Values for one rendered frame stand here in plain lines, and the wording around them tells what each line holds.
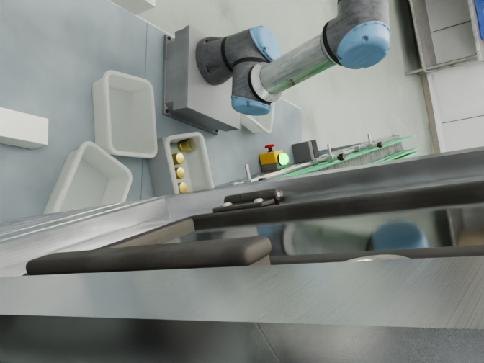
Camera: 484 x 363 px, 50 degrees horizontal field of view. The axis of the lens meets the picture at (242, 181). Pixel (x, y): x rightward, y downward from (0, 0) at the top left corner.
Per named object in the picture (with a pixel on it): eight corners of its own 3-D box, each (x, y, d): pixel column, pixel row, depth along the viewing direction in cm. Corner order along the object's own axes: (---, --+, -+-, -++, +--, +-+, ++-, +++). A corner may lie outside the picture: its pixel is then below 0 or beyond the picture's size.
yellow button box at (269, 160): (261, 172, 201) (277, 169, 197) (257, 153, 200) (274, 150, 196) (270, 169, 207) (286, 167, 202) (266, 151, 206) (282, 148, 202)
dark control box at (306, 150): (294, 163, 223) (311, 160, 219) (290, 144, 223) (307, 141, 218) (302, 160, 230) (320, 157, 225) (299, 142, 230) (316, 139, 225)
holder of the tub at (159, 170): (162, 234, 153) (182, 232, 148) (142, 142, 151) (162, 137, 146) (198, 221, 167) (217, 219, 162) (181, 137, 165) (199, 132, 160)
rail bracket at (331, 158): (312, 166, 209) (342, 160, 201) (308, 148, 208) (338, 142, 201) (316, 164, 212) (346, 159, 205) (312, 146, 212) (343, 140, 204)
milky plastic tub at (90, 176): (28, 222, 119) (51, 219, 114) (63, 142, 130) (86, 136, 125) (85, 253, 131) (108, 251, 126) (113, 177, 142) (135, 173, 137)
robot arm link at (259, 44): (248, 45, 166) (284, 32, 158) (245, 83, 163) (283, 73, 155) (225, 27, 157) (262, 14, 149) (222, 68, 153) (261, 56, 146)
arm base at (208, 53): (194, 32, 160) (220, 22, 155) (223, 45, 172) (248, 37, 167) (196, 79, 158) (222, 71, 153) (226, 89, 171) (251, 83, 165)
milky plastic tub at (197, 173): (159, 217, 152) (181, 214, 147) (143, 141, 150) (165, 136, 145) (196, 204, 166) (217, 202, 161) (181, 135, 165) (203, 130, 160)
